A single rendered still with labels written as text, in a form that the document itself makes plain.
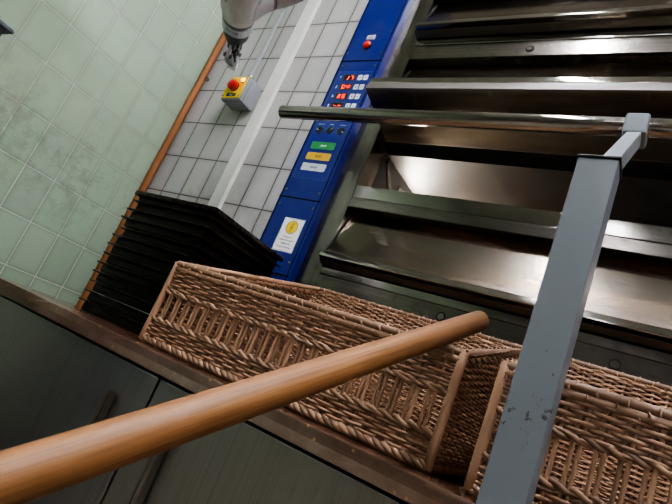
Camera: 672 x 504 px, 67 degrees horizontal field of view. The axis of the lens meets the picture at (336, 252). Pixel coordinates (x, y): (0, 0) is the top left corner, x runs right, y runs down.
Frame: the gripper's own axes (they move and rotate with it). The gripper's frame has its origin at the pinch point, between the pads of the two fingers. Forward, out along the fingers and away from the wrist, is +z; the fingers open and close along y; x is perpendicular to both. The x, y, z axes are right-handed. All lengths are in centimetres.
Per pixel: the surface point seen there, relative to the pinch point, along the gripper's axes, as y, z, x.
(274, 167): 25.8, 1.4, 26.3
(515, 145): 10, -48, 79
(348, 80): -6.3, -12.4, 35.7
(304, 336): 78, -83, 41
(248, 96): 1.5, 14.1, 7.6
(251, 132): 14.6, 10.8, 14.2
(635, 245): 33, -72, 100
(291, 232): 47, -15, 38
